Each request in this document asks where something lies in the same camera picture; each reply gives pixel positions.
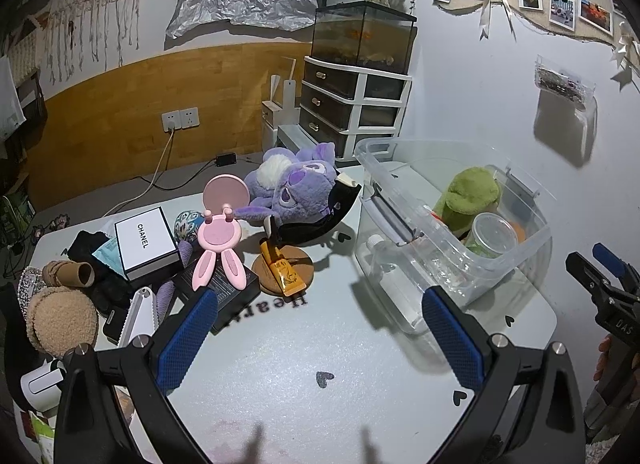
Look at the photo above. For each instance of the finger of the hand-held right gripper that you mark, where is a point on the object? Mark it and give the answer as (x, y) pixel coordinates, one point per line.
(587, 276)
(610, 258)

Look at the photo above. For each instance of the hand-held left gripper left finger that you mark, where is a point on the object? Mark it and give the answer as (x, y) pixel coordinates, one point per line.
(185, 339)

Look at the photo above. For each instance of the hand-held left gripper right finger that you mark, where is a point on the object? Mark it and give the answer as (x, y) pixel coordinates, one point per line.
(452, 336)

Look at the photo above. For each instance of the round brown frog-print coaster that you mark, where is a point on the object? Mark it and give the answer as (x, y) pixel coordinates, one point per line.
(521, 233)

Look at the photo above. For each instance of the clear plastic jar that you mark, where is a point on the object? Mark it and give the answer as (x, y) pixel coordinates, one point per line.
(492, 234)

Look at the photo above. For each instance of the clear plastic container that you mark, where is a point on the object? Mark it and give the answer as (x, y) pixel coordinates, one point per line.
(370, 154)

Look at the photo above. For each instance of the person's right hand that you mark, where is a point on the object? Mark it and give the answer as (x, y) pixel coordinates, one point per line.
(603, 359)

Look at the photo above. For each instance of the purple fuzzy cloth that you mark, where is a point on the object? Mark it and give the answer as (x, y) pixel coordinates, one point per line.
(167, 294)

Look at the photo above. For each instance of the black wallet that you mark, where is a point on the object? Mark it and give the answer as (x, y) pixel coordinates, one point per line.
(114, 326)

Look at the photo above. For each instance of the white box with black rim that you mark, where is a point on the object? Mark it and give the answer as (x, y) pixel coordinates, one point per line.
(145, 239)

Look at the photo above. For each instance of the pink rabbit-shaped stand mirror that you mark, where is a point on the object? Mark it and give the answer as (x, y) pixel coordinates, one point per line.
(217, 234)

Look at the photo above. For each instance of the light blue packet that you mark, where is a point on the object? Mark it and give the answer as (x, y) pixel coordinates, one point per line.
(110, 254)

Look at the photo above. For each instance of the peacock-print ball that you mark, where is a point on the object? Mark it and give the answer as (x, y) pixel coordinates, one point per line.
(187, 224)

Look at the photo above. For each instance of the orange tube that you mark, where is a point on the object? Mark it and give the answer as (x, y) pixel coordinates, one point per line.
(282, 269)

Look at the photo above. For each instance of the beige fuzzy hat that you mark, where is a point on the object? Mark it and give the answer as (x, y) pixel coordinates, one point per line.
(62, 319)

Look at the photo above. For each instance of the black cloth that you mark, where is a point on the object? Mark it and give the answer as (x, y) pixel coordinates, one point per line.
(90, 249)

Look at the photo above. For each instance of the brown cardboard tube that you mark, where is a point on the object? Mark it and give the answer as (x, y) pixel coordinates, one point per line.
(67, 271)

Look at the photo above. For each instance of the green plush toy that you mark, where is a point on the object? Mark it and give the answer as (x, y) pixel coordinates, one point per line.
(470, 191)

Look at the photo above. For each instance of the white cylindrical device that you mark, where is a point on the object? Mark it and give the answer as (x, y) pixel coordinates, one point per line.
(40, 386)

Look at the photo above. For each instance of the silver sequin pouch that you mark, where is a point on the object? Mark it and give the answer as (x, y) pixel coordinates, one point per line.
(30, 281)

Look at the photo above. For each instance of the patterned slippers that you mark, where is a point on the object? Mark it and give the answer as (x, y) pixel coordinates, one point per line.
(57, 221)

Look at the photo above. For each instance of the green and white packet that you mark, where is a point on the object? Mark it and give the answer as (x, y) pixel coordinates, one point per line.
(42, 439)

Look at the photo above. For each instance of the purple plush toy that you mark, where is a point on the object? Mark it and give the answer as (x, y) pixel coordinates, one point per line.
(290, 189)

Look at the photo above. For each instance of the black power adapter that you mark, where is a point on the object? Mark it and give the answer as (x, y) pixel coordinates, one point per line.
(226, 160)

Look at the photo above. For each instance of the green box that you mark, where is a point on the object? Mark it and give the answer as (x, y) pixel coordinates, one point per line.
(15, 211)

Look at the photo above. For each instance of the white power strip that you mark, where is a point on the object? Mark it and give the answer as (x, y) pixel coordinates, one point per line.
(189, 118)

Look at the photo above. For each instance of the low white shelf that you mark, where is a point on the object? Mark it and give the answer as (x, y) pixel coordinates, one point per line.
(292, 134)

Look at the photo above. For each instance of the white drawer unit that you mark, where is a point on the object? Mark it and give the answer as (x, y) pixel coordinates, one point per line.
(357, 99)

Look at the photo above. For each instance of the small white wooden stand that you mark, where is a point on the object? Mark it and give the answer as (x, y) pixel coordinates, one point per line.
(287, 94)

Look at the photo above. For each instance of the dark wooden shelf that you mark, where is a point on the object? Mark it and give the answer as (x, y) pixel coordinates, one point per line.
(30, 104)

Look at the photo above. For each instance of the white paper bag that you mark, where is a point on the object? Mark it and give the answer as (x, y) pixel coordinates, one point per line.
(7, 104)

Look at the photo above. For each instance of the glass fish tank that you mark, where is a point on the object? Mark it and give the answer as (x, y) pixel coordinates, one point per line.
(360, 36)

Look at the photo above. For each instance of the clear wall pouch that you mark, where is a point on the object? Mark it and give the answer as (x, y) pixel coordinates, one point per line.
(562, 84)

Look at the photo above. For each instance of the white wall socket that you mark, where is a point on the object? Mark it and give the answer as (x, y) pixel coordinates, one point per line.
(171, 121)

